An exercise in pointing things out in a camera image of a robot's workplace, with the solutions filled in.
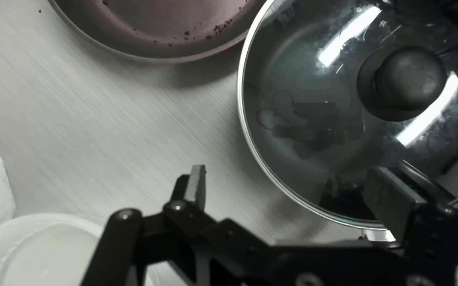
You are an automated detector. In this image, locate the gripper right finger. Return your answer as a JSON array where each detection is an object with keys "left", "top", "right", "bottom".
[{"left": 362, "top": 167, "right": 458, "bottom": 278}]

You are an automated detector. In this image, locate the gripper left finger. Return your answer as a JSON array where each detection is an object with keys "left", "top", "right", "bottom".
[{"left": 80, "top": 164, "right": 271, "bottom": 286}]

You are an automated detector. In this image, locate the white round bowl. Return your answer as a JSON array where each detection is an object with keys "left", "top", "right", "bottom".
[{"left": 0, "top": 213, "right": 155, "bottom": 286}]

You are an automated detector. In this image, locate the glass lid with black knob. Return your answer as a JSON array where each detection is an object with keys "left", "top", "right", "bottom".
[{"left": 236, "top": 0, "right": 458, "bottom": 231}]

